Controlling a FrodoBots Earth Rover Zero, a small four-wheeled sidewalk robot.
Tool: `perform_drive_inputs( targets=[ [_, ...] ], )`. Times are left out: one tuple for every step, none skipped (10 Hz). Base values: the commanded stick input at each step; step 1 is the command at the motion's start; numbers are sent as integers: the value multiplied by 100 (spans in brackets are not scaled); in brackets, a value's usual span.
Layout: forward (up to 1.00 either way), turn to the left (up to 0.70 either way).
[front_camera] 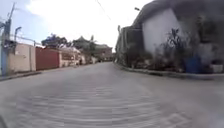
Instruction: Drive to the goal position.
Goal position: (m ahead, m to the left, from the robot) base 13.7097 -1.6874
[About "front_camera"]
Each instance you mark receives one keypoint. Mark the white gabled house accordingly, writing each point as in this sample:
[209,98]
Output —
[173,30]

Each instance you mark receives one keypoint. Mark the grey concrete road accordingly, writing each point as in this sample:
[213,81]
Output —
[100,96]

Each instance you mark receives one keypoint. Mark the beige wall with red gate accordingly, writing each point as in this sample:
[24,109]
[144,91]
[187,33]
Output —
[40,58]

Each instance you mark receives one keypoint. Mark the blue pole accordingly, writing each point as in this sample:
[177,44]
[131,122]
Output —
[5,46]

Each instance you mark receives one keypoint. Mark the curved concrete kerb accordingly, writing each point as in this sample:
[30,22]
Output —
[166,73]

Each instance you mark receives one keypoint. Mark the distant houses with trees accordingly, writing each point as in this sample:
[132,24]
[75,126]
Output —
[83,48]

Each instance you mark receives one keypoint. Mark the blue barrel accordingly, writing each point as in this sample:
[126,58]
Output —
[193,64]

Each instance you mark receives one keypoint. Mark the potted plants row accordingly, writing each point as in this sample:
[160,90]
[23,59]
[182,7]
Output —
[160,55]

